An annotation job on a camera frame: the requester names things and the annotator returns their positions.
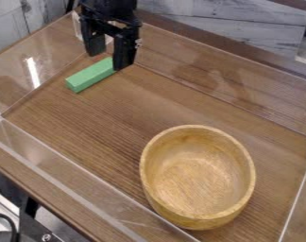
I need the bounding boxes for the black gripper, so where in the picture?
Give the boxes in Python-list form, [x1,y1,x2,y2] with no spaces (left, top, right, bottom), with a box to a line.
[81,0,142,71]

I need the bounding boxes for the green rectangular block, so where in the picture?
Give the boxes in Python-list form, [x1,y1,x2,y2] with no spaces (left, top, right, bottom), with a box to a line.
[66,57,115,93]

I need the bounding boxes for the brown wooden bowl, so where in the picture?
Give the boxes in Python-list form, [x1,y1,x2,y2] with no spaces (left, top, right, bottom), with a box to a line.
[139,125,257,231]

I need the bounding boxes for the clear acrylic tray walls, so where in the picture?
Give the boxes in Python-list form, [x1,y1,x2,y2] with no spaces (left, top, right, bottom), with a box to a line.
[0,14,306,242]

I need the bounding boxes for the black table leg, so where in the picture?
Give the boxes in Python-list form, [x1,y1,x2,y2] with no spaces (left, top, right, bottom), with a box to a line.
[23,197,39,218]

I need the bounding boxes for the black metal bracket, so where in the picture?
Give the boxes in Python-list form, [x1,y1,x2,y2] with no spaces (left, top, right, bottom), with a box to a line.
[18,216,63,242]

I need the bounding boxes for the black cable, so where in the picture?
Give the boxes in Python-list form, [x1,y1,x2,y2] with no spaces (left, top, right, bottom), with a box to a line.
[0,212,21,242]

